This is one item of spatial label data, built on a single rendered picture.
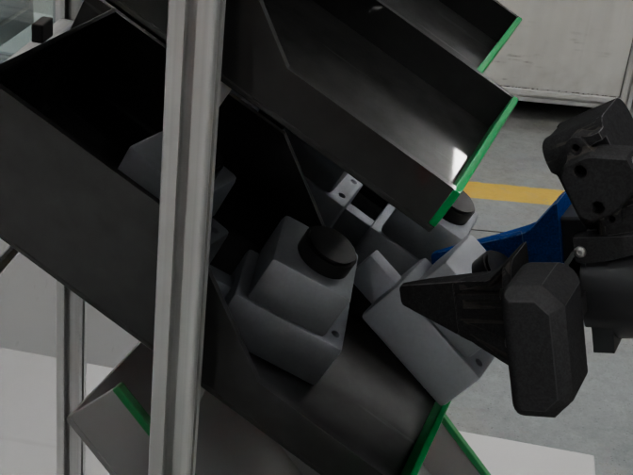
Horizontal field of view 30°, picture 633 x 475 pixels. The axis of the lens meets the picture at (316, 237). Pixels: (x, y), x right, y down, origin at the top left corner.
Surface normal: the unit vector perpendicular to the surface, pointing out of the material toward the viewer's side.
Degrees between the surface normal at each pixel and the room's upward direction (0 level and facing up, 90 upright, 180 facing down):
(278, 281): 96
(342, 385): 25
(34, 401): 0
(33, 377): 0
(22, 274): 90
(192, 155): 90
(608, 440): 1
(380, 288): 87
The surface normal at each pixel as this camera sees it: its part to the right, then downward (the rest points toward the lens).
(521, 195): 0.10, -0.88
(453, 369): -0.41, 0.33
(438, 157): 0.48, -0.70
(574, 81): -0.01, 0.45
